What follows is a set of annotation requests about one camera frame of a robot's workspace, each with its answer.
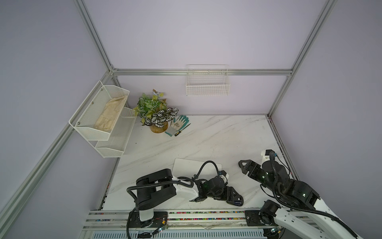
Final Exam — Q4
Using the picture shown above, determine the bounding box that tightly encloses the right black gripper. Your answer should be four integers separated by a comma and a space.
240, 159, 280, 195

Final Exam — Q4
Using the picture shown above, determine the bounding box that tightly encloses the black wireless mouse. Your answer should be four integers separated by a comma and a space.
227, 193, 244, 207

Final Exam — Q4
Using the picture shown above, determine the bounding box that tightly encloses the white laptop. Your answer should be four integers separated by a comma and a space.
172, 158, 217, 180

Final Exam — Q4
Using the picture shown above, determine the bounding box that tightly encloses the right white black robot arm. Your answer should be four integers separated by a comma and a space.
238, 149, 360, 239

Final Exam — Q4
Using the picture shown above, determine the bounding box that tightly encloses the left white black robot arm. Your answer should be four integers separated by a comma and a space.
126, 160, 244, 239

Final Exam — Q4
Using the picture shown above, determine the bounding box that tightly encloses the small black yellow screwdriver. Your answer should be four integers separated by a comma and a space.
174, 123, 191, 137

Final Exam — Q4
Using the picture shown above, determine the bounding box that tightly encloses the teal white work glove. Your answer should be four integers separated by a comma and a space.
165, 115, 189, 136

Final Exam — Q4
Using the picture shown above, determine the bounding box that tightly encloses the potted green striped plant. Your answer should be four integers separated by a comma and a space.
133, 89, 179, 133

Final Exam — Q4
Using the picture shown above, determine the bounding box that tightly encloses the lower white mesh shelf bin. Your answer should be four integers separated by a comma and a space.
95, 107, 137, 158

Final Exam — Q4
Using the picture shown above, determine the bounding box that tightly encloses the white mesh shelf bin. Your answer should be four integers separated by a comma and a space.
95, 107, 137, 158
69, 81, 129, 141

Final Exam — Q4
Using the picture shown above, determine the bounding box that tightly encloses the beige cloth in bin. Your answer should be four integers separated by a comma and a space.
94, 96, 127, 132

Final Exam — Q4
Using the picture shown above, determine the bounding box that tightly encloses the upper white mesh shelf bin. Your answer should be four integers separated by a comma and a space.
69, 81, 129, 141

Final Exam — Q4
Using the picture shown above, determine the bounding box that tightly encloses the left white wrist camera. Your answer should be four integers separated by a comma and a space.
219, 170, 228, 185

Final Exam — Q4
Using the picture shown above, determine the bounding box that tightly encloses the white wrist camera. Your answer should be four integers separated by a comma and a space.
261, 149, 273, 164
219, 170, 228, 185

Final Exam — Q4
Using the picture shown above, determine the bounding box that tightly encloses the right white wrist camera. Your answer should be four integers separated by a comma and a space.
261, 149, 273, 164

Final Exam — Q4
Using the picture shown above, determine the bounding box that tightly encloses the white wire wall basket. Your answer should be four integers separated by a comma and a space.
186, 64, 230, 97

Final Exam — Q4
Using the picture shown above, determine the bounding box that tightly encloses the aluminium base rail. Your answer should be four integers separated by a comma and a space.
80, 209, 286, 239

